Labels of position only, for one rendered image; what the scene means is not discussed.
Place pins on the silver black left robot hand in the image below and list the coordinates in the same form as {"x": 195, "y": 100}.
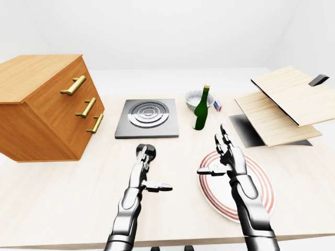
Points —
{"x": 137, "y": 175}

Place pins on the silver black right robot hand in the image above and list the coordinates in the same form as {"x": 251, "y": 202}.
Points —
{"x": 235, "y": 162}

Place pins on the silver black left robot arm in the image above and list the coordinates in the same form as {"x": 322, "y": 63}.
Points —
{"x": 125, "y": 217}

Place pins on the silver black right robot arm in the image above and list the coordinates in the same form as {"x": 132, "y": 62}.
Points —
{"x": 254, "y": 214}

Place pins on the round black stove knob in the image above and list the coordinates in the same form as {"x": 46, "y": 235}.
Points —
{"x": 151, "y": 153}

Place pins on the flat dark stove plate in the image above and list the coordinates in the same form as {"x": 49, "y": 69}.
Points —
{"x": 146, "y": 125}

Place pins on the flat dark grey sheet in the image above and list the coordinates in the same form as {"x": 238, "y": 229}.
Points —
{"x": 246, "y": 130}

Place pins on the white plate with red rings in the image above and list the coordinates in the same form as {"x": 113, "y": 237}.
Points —
{"x": 217, "y": 193}

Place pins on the plain pale wooden board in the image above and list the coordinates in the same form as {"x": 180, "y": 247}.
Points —
{"x": 272, "y": 123}

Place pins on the small blue white box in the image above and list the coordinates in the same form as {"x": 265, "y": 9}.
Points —
{"x": 217, "y": 105}

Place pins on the green glass bottle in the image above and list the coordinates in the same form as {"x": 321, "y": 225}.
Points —
{"x": 201, "y": 112}

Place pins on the small wooden drawer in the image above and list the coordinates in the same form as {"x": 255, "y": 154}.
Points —
{"x": 82, "y": 138}

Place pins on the small dark shape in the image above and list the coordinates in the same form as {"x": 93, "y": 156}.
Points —
{"x": 188, "y": 248}
{"x": 155, "y": 249}

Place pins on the patterned grey white bowl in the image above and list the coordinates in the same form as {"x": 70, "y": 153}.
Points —
{"x": 193, "y": 98}

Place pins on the medium wooden drawer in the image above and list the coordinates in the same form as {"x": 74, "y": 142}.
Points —
{"x": 72, "y": 123}

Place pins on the pale wooden board dark edge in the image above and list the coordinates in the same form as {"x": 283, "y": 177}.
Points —
{"x": 293, "y": 94}

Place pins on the large wooden drawer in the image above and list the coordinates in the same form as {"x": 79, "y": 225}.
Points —
{"x": 52, "y": 99}

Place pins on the wooden cabinet with drawers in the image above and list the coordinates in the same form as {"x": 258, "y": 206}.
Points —
{"x": 31, "y": 130}

